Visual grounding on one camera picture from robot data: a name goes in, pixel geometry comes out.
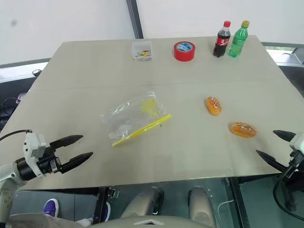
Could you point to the long bread bun with filling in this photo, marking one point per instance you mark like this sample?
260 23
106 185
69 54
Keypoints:
244 130

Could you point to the grey trouser leg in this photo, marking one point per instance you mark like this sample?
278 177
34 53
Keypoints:
40 221

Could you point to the small white device with red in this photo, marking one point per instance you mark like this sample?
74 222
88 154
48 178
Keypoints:
22 97

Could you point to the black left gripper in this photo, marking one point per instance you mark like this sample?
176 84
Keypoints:
48 164

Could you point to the red tape roll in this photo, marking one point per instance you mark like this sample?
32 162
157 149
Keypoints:
184 53

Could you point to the dark wall pillar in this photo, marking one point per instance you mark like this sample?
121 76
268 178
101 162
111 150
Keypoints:
135 19

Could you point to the blue and white shoe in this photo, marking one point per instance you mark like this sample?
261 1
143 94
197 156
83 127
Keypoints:
108 211

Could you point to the clear yellow-zip plastic bag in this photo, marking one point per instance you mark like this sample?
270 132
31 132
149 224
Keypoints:
133 118

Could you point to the grey box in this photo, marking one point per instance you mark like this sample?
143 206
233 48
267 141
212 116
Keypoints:
298 55

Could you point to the beige robot leg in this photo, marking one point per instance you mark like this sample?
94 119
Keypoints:
140 202
200 204

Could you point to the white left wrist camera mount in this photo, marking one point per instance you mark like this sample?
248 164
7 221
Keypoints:
32 147

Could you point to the beige robot right leg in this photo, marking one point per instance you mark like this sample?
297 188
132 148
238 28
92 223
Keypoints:
200 204

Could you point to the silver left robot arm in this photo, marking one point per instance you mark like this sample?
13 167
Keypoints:
9 169

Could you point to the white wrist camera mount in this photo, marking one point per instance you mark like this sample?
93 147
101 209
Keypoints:
32 147
298 141

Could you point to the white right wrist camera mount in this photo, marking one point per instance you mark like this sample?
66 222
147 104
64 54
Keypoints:
298 141

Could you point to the black table leg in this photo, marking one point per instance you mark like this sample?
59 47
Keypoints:
101 204

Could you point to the clear box of coloured pins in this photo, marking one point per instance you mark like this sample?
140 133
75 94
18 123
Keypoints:
142 53

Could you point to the oval sesame bread bun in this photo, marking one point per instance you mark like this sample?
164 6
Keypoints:
213 106

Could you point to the cola bottle with red cap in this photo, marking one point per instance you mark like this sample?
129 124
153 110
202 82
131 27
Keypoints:
222 42

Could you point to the small black round object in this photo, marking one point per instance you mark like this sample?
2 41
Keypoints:
37 72

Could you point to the beige robot left leg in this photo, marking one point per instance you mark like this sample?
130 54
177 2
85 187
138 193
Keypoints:
140 202

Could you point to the green bottle with yellow cap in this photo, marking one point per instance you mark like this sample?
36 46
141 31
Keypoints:
237 42

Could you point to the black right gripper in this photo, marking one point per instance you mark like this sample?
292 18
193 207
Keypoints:
294 158

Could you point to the purple shoe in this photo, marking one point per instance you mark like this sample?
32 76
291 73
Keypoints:
51 207

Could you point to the black table frame bar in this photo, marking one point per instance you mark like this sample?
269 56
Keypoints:
240 204

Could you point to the beige robot torso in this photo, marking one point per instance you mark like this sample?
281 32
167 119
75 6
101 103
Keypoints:
152 223

